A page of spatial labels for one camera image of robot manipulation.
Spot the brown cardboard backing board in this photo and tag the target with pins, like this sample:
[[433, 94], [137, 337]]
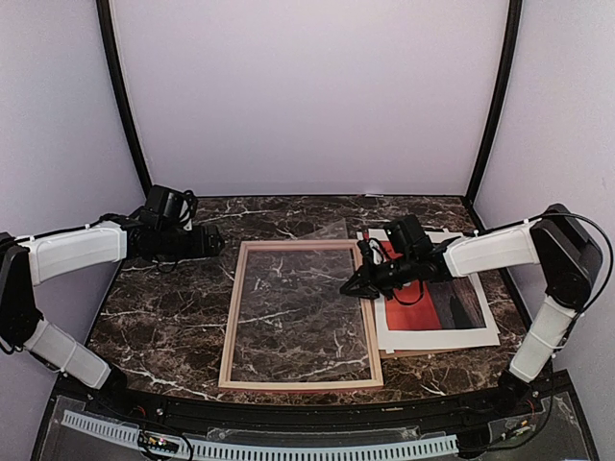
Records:
[[382, 354]]

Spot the white photo mat board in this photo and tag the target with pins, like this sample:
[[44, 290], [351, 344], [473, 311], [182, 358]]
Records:
[[395, 340]]

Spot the grey slotted cable duct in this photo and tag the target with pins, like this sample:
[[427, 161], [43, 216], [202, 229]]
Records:
[[259, 445]]

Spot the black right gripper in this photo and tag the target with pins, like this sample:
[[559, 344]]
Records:
[[366, 288]]

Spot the red sunset photo print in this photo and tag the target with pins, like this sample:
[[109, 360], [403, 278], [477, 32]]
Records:
[[431, 306]]

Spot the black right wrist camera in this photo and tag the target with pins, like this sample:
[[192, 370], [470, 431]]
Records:
[[407, 236]]

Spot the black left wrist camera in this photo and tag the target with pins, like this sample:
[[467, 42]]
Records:
[[166, 208]]

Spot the light wooden picture frame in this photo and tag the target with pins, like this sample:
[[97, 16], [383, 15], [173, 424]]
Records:
[[225, 382]]

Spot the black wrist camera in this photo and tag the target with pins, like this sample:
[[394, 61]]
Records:
[[407, 236], [166, 208]]

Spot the black corner post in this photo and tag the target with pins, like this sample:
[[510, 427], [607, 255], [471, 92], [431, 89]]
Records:
[[121, 96], [511, 31]]

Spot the black corner post left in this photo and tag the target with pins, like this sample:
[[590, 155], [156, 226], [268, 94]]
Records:
[[121, 96]]

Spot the black corner post right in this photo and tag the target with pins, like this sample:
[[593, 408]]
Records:
[[511, 31]]

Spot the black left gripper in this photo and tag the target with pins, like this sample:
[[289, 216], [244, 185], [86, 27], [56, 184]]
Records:
[[199, 250]]

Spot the clear acrylic sheet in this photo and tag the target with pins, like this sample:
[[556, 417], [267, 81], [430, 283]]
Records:
[[292, 323]]

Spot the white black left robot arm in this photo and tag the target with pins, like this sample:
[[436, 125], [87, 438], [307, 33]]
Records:
[[51, 284]]

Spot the black table edge rail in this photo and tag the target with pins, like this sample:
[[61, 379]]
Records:
[[547, 425]]

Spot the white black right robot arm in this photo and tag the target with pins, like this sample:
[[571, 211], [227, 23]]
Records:
[[575, 268]]

